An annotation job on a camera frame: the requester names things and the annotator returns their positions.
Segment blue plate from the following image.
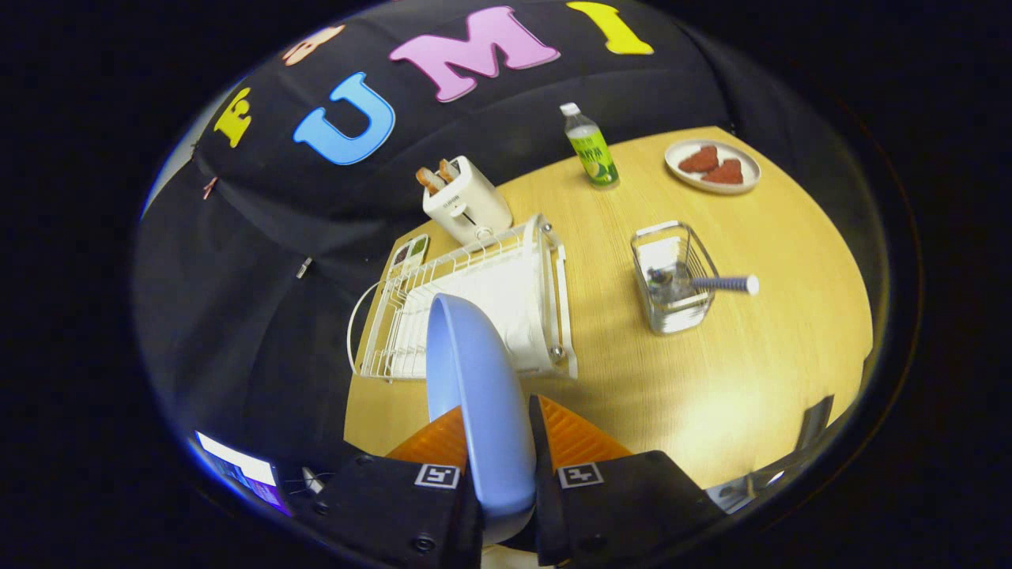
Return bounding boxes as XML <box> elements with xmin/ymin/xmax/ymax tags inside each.
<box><xmin>425</xmin><ymin>293</ymin><xmax>538</xmax><ymax>546</ymax></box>

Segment white wire dish rack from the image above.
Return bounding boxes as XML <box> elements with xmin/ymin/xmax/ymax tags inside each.
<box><xmin>347</xmin><ymin>213</ymin><xmax>578</xmax><ymax>382</ymax></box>

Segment red food piece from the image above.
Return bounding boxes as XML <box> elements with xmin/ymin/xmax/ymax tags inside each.
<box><xmin>701</xmin><ymin>159</ymin><xmax>745</xmax><ymax>186</ymax></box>
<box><xmin>678</xmin><ymin>145</ymin><xmax>719</xmax><ymax>174</ymax></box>

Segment white divided grain dish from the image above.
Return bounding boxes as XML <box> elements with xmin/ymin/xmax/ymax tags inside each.
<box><xmin>391</xmin><ymin>234</ymin><xmax>430</xmax><ymax>273</ymax></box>

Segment white oval dish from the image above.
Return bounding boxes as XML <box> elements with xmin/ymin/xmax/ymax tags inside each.
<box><xmin>665</xmin><ymin>140</ymin><xmax>761</xmax><ymax>195</ymax></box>

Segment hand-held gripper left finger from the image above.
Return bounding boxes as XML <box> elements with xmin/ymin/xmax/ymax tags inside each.
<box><xmin>312</xmin><ymin>405</ymin><xmax>485</xmax><ymax>569</ymax></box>

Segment green label drink bottle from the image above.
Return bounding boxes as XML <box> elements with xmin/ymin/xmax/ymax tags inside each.
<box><xmin>560</xmin><ymin>102</ymin><xmax>620</xmax><ymax>189</ymax></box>

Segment white toaster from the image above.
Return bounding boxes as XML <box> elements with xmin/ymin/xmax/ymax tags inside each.
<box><xmin>422</xmin><ymin>156</ymin><xmax>513</xmax><ymax>246</ymax></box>

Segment metal wire basket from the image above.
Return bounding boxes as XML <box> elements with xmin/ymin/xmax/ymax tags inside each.
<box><xmin>631</xmin><ymin>220</ymin><xmax>719</xmax><ymax>336</ymax></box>

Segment laptop screen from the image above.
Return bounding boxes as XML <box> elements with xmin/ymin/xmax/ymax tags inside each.
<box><xmin>195</xmin><ymin>431</ymin><xmax>289</xmax><ymax>514</ymax></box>

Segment metal spoon with checkered handle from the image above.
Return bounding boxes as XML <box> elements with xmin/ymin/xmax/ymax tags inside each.
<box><xmin>647</xmin><ymin>267</ymin><xmax>760</xmax><ymax>305</ymax></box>

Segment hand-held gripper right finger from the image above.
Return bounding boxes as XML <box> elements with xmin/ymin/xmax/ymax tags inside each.
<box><xmin>528</xmin><ymin>394</ymin><xmax>724</xmax><ymax>567</ymax></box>

